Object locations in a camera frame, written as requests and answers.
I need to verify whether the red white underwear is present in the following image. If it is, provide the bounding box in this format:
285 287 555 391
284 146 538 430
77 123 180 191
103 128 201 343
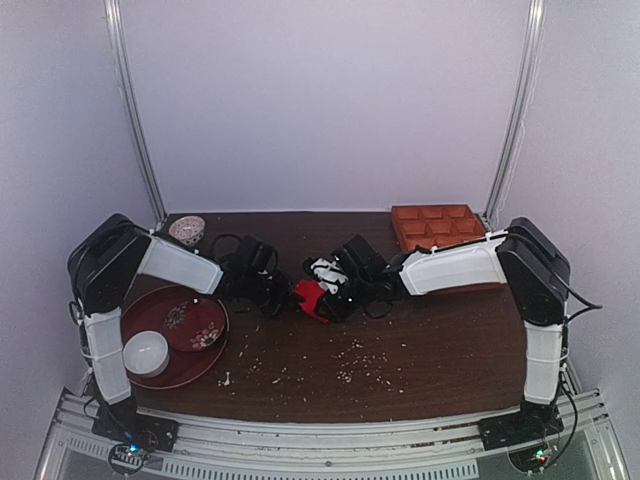
293 280 329 324

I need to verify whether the orange compartment tray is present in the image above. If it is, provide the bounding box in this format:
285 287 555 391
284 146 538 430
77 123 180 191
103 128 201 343
391 205 506 296

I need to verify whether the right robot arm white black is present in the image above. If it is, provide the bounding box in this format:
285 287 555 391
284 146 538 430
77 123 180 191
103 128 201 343
308 217 571 406

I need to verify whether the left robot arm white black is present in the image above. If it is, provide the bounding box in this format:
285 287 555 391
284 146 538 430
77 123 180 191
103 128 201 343
67 213 293 405

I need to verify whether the red floral plate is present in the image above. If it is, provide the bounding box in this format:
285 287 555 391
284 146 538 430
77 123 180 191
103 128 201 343
161 298 227 353

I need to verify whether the small patterned white bowl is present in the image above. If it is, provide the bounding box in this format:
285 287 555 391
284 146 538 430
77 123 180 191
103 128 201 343
169 215 206 247

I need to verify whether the large dark red tray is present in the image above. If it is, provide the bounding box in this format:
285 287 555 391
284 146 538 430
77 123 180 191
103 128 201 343
121 286 229 390

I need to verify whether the white round cup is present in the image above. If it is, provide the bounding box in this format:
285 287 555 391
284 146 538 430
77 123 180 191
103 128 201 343
123 330 169 378

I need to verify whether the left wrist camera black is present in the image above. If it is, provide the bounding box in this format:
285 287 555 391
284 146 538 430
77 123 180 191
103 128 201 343
235 236 279 275

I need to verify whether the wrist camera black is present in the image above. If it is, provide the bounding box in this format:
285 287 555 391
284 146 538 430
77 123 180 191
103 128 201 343
331 234 387 278
235 236 279 275

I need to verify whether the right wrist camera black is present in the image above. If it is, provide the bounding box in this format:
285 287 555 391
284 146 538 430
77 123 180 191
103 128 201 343
331 234 387 278

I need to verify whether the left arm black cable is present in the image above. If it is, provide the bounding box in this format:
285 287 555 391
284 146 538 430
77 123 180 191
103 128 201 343
209 233 241 261

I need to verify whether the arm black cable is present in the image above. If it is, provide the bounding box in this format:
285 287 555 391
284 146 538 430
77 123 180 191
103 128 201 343
209 233 241 261
542 279 604 469

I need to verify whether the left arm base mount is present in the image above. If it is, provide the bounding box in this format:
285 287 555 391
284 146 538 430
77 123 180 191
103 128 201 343
92 406 179 452

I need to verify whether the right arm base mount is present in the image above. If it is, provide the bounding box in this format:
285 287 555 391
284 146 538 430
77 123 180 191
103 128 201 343
477 401 564 451

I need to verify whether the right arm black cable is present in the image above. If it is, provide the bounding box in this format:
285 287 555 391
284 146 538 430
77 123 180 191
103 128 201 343
542 279 604 469

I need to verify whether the aluminium front rail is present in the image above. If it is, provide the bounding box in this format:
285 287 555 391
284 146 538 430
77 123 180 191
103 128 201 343
47 387 619 480

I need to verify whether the right aluminium frame post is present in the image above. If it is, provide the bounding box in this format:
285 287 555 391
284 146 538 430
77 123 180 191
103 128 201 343
482 0 547 228

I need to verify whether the aluminium frame post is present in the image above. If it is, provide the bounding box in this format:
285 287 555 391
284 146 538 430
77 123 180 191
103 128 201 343
103 0 168 226
482 0 547 228

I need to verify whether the left aluminium frame post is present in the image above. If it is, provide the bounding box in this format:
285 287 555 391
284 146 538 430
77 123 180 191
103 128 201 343
103 0 168 226

